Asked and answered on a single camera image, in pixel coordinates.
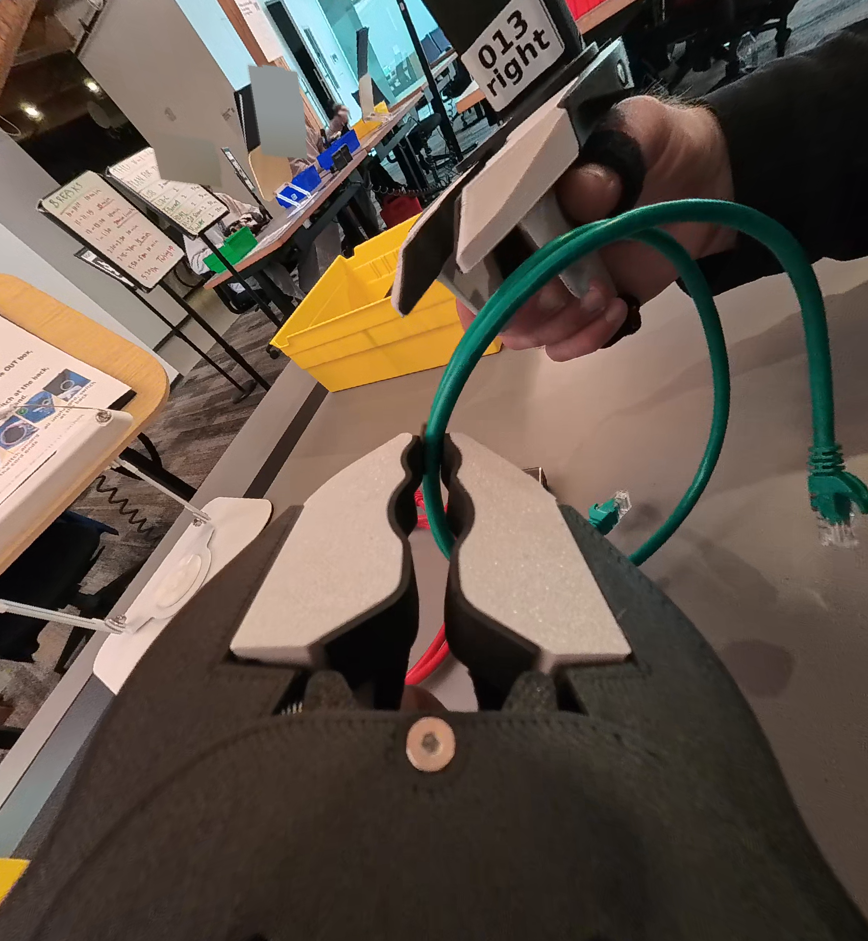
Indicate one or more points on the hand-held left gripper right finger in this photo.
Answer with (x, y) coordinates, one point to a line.
(537, 566)

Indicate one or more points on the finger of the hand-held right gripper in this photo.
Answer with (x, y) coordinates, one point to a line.
(434, 242)
(522, 184)

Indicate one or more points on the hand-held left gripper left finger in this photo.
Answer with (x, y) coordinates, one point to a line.
(331, 559)

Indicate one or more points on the person's right forearm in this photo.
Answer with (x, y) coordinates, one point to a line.
(809, 132)

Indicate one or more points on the blue plastic bin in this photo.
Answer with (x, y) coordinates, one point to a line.
(334, 158)

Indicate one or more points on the small yellow bin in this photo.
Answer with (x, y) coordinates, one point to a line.
(371, 125)

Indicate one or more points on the green plastic bin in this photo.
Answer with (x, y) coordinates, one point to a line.
(231, 246)

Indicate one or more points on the handwritten whiteboard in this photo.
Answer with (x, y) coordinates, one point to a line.
(169, 191)
(110, 228)

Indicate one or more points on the wooden document board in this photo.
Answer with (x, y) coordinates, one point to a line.
(110, 345)

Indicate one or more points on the printed instruction sheet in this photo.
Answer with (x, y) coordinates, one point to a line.
(73, 382)

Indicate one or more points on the white partition panel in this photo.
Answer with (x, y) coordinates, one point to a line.
(162, 81)

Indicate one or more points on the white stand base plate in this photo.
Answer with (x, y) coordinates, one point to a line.
(235, 518)

